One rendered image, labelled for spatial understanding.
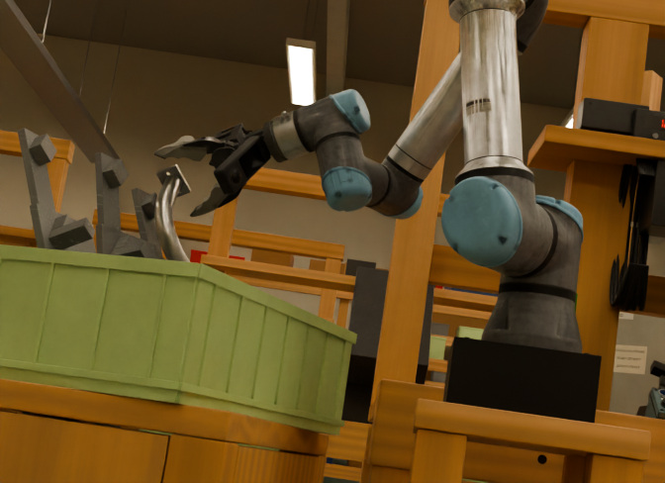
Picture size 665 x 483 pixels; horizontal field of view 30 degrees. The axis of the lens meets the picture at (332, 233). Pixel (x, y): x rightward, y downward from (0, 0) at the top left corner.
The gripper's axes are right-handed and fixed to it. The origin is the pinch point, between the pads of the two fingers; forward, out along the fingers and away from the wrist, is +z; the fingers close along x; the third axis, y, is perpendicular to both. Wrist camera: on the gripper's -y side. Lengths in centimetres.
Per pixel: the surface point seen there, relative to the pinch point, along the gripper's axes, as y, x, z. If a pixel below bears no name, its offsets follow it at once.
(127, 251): -27.6, 3.5, -0.5
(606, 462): -50, -41, -57
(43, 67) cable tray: 640, -121, 328
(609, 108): 78, -51, -68
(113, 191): -18.1, 9.7, 1.1
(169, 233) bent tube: -12.1, -2.7, -0.7
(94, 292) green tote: -56, 12, -9
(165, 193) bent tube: -5.3, 1.3, -0.5
